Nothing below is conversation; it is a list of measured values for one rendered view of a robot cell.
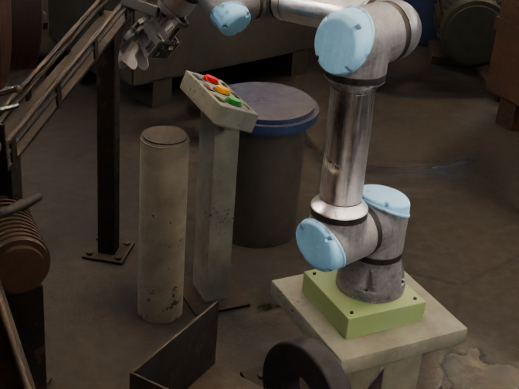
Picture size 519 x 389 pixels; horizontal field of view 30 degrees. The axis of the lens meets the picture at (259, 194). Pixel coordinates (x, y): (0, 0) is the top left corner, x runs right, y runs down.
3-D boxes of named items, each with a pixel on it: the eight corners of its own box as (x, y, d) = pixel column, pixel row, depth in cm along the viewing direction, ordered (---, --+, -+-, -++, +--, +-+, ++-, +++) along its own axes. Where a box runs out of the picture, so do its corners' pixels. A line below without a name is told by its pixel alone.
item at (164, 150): (145, 328, 252) (149, 147, 228) (131, 302, 262) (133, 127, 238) (188, 319, 257) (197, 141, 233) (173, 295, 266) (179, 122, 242)
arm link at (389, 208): (415, 249, 209) (425, 194, 203) (374, 268, 201) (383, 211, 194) (374, 226, 217) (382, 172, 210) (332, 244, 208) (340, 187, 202)
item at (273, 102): (227, 262, 284) (235, 127, 264) (188, 211, 309) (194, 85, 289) (323, 245, 297) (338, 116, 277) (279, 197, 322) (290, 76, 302)
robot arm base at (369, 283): (378, 261, 223) (385, 223, 218) (418, 295, 211) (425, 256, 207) (323, 273, 216) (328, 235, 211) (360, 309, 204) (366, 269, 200)
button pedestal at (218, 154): (198, 322, 256) (209, 106, 227) (168, 275, 275) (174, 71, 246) (253, 311, 262) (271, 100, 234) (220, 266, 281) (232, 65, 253)
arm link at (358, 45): (379, 265, 201) (415, 8, 177) (329, 287, 192) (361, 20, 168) (337, 241, 209) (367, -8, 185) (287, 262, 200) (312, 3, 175)
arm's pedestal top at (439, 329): (386, 268, 237) (388, 255, 235) (465, 343, 212) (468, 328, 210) (269, 294, 224) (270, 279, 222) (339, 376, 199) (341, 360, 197)
